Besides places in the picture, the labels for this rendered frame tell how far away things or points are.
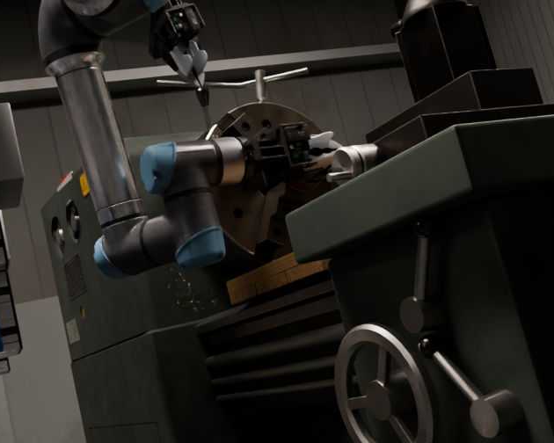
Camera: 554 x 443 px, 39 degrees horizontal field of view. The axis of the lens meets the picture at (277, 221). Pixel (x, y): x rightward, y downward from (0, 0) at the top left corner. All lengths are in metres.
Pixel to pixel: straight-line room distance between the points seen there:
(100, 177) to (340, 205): 0.54
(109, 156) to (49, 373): 3.07
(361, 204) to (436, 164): 0.12
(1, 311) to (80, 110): 0.45
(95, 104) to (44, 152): 3.22
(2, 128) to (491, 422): 0.59
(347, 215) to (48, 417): 3.55
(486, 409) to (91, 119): 0.79
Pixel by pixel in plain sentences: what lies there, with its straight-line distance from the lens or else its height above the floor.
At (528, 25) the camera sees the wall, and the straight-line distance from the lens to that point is 4.54.
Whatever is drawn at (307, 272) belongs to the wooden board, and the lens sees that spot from 1.10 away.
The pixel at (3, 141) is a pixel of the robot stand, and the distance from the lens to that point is 0.92.
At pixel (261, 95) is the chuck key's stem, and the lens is 1.58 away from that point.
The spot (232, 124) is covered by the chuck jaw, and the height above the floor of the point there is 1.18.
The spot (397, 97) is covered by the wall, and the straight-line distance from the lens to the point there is 5.28.
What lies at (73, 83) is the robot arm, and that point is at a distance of 1.29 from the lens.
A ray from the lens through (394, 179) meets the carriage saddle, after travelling 0.73.
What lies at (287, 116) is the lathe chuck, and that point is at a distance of 1.55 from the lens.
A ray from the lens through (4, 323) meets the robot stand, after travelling 0.93.
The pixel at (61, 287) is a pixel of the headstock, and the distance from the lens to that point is 2.01.
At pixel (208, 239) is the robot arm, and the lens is 1.17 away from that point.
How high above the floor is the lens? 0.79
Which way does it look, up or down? 9 degrees up
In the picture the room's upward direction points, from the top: 14 degrees counter-clockwise
